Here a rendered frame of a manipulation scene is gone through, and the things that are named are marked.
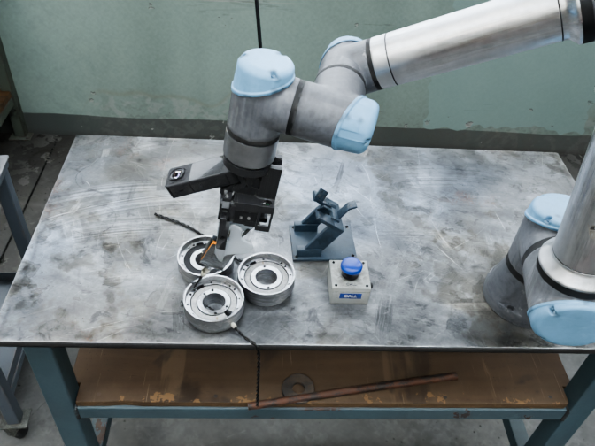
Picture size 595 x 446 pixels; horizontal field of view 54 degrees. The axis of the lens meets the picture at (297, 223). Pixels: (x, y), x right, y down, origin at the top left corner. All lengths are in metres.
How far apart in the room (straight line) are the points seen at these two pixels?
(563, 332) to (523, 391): 0.44
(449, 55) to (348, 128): 0.18
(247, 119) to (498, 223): 0.73
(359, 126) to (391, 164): 0.68
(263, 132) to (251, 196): 0.13
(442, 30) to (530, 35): 0.11
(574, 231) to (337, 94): 0.37
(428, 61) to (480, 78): 1.98
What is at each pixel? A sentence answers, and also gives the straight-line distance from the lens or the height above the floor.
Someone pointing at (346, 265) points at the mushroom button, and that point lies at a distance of 1.04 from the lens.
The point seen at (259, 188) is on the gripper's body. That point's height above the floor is 1.08.
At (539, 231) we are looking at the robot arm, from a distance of 1.02.
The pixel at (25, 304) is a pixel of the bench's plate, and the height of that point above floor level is 0.80.
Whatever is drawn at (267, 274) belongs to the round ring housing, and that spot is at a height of 0.81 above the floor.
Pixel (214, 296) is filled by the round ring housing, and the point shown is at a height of 0.82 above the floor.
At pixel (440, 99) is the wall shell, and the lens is 2.81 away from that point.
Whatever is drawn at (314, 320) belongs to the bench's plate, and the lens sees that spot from 1.05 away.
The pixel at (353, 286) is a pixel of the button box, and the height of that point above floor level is 0.84.
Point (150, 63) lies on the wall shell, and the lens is 2.67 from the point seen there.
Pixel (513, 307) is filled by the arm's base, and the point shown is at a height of 0.82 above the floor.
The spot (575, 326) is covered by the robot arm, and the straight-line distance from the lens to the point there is 0.94.
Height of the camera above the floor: 1.63
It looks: 43 degrees down
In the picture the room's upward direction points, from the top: 5 degrees clockwise
